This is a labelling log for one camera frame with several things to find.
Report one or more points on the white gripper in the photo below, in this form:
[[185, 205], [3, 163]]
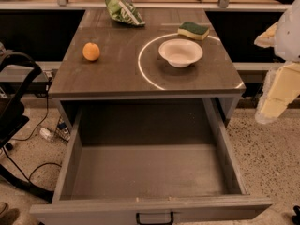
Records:
[[289, 37]]

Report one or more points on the orange fruit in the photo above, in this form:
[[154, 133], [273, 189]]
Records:
[[91, 51]]

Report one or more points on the open grey drawer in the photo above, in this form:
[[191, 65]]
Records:
[[149, 156]]

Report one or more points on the green yellow sponge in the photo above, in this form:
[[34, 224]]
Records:
[[193, 30]]

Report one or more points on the white bowl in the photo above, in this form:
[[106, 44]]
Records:
[[180, 53]]

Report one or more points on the grey cabinet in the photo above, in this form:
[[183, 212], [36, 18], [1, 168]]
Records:
[[130, 66]]

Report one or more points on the green chip bag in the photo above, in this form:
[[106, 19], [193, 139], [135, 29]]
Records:
[[124, 12]]

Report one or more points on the white power adapter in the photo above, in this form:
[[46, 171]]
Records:
[[46, 134]]

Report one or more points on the black chair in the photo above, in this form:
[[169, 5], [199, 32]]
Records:
[[12, 118]]

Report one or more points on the black drawer handle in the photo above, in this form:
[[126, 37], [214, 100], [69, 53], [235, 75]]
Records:
[[155, 218]]

